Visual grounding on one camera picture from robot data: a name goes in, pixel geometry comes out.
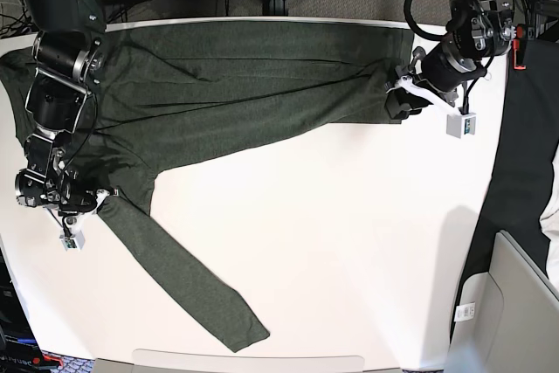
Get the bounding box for white cloth pile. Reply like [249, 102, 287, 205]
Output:
[540, 197, 559, 289]

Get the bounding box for white barcode label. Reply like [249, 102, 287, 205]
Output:
[453, 302, 476, 322]

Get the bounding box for grey plastic bin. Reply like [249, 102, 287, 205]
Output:
[444, 231, 558, 372]

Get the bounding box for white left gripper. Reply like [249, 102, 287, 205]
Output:
[384, 75, 477, 138]

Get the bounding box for dark grey cloth sheet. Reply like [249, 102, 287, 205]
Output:
[448, 34, 559, 339]

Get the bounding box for red clamp on table edge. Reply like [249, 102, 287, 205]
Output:
[512, 24, 528, 71]

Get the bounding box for dark green long-sleeve shirt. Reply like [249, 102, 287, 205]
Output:
[0, 21, 416, 353]

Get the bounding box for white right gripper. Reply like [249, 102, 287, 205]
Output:
[59, 189, 119, 251]

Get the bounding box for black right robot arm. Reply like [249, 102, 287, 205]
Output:
[15, 0, 111, 250]

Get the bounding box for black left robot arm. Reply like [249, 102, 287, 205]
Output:
[385, 0, 515, 138]

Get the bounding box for black box with orange print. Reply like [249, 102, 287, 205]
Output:
[1, 257, 64, 372]

